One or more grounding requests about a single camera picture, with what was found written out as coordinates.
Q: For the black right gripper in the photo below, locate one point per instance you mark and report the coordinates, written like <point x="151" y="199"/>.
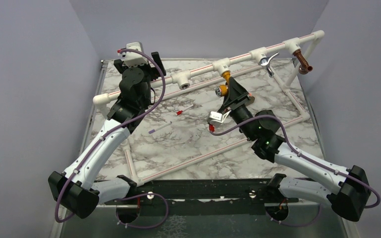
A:
<point x="236" y="98"/>

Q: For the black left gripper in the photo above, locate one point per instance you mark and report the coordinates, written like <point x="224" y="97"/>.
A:
<point x="157" y="66"/>

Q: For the yellow water faucet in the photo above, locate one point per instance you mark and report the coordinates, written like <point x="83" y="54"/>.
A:
<point x="222" y="90"/>

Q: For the white PVC pipe frame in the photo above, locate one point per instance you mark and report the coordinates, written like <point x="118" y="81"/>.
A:
<point x="183" y="77"/>

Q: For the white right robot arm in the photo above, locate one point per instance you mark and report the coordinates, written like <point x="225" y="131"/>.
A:
<point x="345" y="190"/>

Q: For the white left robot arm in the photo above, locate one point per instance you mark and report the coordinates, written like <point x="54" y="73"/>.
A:
<point x="142" y="89"/>

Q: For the brown water faucet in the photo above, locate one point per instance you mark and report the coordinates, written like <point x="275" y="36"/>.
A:
<point x="304" y="67"/>

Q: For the chrome lever faucet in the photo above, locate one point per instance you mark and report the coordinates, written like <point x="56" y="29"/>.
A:
<point x="265" y="63"/>

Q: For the red capped white pen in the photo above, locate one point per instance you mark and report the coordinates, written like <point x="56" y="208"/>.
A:
<point x="183" y="110"/>

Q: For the purple capped white pen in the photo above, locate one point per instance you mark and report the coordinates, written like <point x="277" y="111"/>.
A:
<point x="160" y="127"/>

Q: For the black faucet orange handle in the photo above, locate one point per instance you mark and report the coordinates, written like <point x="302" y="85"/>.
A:
<point x="251" y="99"/>

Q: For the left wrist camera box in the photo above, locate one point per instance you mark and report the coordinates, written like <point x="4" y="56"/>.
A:
<point x="132" y="59"/>

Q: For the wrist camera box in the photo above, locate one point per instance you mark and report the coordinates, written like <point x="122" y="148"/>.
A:
<point x="215" y="119"/>
<point x="132" y="59"/>

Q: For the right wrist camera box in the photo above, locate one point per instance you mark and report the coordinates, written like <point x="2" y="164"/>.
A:
<point x="215" y="119"/>

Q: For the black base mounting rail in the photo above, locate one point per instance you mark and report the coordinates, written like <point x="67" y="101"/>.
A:
<point x="174" y="197"/>

